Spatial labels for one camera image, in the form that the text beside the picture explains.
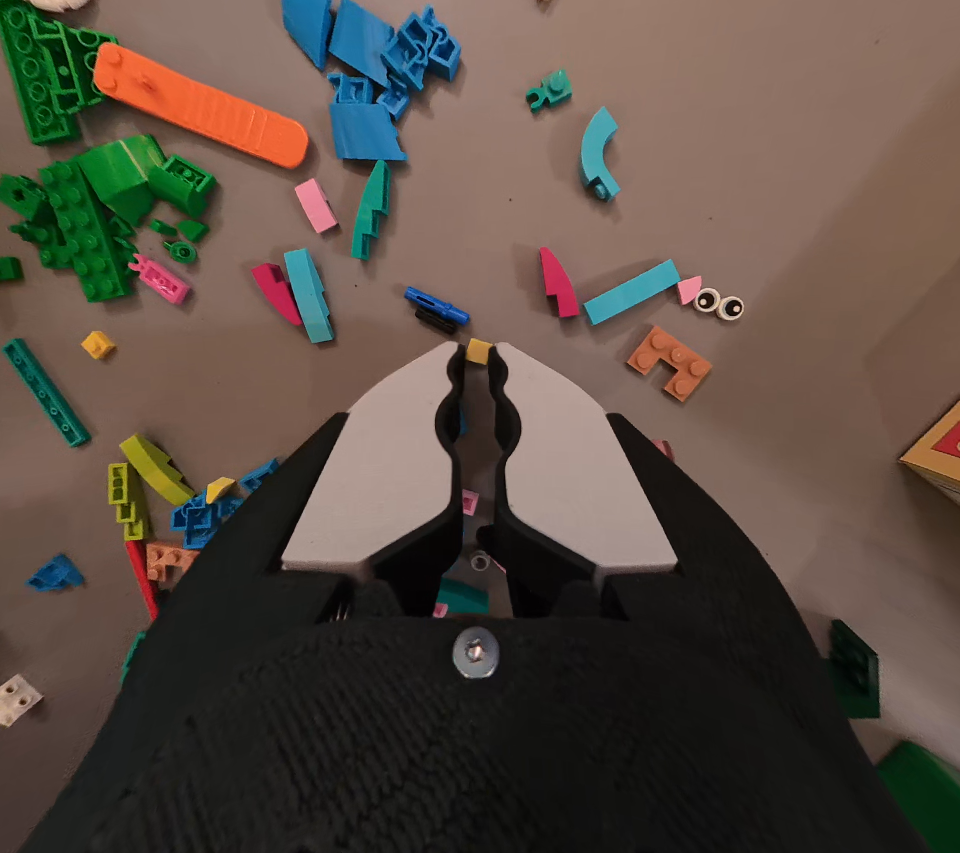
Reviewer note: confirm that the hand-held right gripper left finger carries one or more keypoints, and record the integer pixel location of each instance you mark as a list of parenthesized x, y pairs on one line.
[(382, 478)]

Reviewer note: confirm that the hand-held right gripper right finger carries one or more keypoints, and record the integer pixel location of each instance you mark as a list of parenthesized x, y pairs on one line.
[(577, 478)]

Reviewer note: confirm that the small yellow slope brick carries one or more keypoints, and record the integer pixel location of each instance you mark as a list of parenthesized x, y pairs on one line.
[(478, 350)]

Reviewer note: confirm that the grey desk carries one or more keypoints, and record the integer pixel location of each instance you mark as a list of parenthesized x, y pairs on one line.
[(750, 80)]

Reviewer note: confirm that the tan corner plate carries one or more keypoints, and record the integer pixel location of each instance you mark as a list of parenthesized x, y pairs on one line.
[(664, 358), (169, 560)]

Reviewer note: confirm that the black pin brick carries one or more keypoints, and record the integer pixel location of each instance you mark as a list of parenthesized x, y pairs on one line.
[(435, 322)]

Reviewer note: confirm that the blue pin brick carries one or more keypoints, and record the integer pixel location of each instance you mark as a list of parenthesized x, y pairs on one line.
[(435, 304)]

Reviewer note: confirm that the turquoise long tile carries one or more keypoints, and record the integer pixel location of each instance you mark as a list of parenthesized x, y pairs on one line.
[(631, 292)]

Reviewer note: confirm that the magenta slope brick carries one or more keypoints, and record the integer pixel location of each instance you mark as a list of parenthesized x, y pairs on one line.
[(559, 283), (276, 294)]

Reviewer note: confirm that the turquoise slope brick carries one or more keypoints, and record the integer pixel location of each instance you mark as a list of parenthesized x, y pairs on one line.
[(309, 294)]

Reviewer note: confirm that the pink triangle brick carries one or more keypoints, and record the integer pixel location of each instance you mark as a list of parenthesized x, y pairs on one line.
[(688, 289)]

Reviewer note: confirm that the lime curved slope brick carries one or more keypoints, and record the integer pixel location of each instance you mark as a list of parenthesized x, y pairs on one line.
[(154, 467)]

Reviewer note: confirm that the lime stepped brick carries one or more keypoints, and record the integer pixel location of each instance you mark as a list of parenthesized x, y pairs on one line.
[(129, 504)]

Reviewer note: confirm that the red bar brick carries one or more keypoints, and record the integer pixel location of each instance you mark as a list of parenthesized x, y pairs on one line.
[(142, 579)]

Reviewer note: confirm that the teal stepped slope brick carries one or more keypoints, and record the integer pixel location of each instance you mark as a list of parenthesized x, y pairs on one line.
[(373, 212)]

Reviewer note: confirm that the pink tile brick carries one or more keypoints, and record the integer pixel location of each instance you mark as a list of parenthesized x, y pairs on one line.
[(315, 204)]

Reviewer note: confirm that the pink claw brick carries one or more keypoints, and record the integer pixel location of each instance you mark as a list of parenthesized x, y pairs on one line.
[(161, 279)]

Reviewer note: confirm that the small yellow square brick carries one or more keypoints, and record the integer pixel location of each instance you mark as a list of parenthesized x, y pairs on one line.
[(97, 345)]

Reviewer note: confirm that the turquoise arch brick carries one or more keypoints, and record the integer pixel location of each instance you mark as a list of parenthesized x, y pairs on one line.
[(596, 148)]

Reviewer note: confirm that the long teal plate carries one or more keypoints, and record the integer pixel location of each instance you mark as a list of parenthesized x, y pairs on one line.
[(45, 392)]

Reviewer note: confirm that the yellow brick set box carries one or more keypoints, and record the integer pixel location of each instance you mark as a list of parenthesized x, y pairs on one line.
[(937, 455)]

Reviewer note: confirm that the teal clip plate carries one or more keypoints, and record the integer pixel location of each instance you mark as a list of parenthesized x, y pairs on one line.
[(551, 89)]

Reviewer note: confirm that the orange brick separator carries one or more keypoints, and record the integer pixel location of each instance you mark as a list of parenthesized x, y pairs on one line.
[(202, 107)]

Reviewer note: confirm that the white square plate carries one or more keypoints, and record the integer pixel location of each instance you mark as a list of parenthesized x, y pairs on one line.
[(19, 701)]

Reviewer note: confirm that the cluster of blue bricks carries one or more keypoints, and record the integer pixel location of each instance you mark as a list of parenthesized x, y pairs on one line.
[(360, 43)]

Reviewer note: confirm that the stacked green plastic bins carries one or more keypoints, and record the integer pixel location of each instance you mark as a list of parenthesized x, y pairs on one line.
[(926, 800)]

